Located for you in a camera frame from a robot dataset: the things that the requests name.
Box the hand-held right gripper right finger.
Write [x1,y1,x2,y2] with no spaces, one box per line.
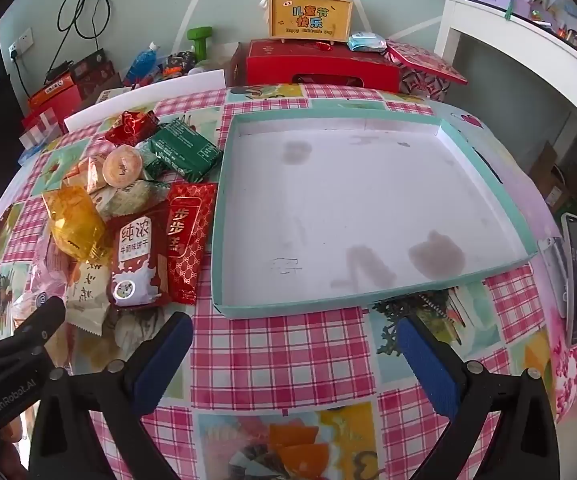
[396,315,562,480]

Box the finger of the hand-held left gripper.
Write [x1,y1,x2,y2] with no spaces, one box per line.
[13,296,67,358]

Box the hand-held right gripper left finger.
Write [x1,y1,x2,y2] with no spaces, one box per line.
[27,311,194,480]

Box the white packet with orange print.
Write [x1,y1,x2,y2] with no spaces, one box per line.
[63,257,114,338]

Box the pink snack packet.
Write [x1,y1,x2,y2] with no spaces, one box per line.
[26,240,76,311]

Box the yellow translucent snack packet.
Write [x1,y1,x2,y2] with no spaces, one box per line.
[42,185,112,263]

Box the red-brown biscuit packet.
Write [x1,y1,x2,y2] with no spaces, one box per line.
[106,205,174,309]

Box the long red patterned packet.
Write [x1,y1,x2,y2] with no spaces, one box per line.
[166,182,219,306]

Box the clear packet pale bun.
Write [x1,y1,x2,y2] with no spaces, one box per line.
[91,177,172,221]

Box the orange snack packet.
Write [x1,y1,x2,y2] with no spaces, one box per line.
[63,154,112,193]

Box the round cake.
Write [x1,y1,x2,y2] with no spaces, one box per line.
[102,144,144,188]

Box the teal cardboard tray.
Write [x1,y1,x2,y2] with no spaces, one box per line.
[212,101,538,320]

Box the small green snack packet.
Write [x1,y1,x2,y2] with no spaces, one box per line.
[136,142,169,181]

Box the red foil snack packet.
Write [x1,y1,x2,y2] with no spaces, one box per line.
[104,109,162,147]

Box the large green snack packet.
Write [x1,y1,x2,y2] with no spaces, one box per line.
[149,116,223,184]

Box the pink checkered tablecloth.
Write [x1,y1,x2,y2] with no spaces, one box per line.
[0,82,577,480]

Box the white handheld device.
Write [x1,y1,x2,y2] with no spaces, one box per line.
[539,235,569,318]

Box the blue and white box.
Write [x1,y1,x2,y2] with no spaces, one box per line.
[17,142,44,163]

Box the clear plastic box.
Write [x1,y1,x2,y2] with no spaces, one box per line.
[18,110,64,148]

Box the cardboard box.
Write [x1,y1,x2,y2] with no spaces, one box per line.
[529,140,569,201]

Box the orange box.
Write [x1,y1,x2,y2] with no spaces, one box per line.
[28,71,76,108]

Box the dark brown box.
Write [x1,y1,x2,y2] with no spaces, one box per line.
[68,49,122,98]

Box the blue bottle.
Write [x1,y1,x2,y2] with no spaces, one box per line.
[123,42,162,86]

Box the patterned pouch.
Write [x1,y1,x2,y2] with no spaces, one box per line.
[163,50,196,78]

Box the red patterned box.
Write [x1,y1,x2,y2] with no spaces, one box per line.
[386,40,469,103]

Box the green dumbbell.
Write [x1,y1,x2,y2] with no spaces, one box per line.
[187,26,214,61]

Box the red gift box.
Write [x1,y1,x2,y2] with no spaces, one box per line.
[230,39,402,93]

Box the wet wipes pack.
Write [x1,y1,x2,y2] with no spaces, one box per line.
[347,32,388,53]

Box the white shelf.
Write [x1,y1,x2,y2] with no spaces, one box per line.
[433,0,577,171]

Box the wall power outlet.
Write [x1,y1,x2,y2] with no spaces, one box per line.
[8,27,35,61]

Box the yellow gift box with handle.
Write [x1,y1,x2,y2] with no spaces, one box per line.
[267,0,353,43]

